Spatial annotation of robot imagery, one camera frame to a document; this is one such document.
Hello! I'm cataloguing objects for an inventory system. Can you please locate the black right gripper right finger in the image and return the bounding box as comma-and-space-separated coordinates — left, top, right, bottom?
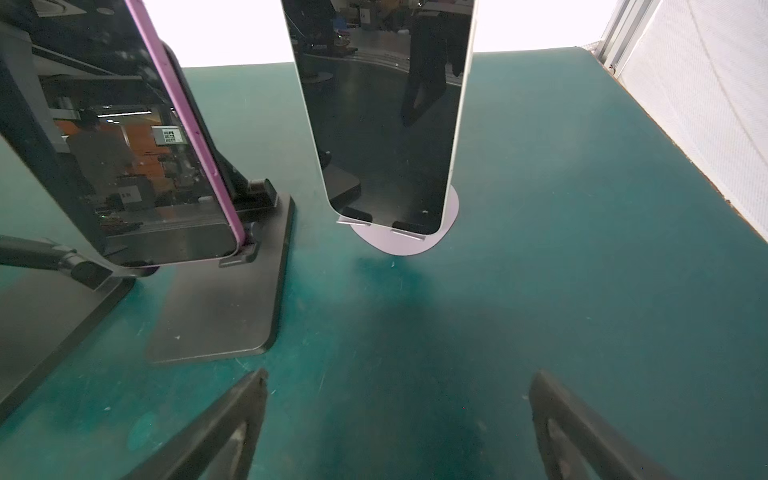
529, 370, 675, 479

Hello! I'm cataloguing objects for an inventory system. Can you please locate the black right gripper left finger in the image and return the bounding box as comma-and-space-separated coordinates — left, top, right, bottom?
125, 369, 269, 479

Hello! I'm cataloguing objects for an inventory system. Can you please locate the black rectangular phone stand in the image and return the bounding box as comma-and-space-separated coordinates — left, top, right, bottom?
145, 41, 296, 365

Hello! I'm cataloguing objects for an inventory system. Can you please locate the black folding phone stand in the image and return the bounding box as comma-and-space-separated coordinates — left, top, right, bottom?
1, 235, 157, 421

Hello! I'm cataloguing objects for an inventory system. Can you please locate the lilac round phone stand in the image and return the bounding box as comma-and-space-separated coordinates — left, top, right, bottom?
336, 185, 459, 256

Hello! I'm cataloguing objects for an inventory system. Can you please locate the phone with purple frame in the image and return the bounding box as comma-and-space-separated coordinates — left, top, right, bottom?
1, 1, 245, 268

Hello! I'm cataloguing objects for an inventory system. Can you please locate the phone with white frame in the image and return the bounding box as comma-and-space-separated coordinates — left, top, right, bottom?
282, 1, 475, 236

